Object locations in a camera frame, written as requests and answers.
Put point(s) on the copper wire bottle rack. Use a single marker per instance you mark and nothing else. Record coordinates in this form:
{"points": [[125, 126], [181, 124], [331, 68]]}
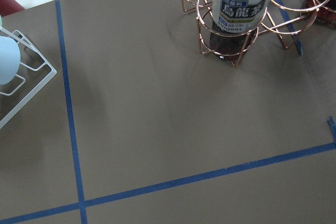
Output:
{"points": [[275, 20]]}

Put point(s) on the white wire cup rack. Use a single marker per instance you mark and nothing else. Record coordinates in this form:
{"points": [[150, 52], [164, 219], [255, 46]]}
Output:
{"points": [[34, 72]]}

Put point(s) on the blue plastic cup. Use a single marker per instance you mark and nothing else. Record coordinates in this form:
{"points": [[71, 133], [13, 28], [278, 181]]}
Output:
{"points": [[10, 59]]}

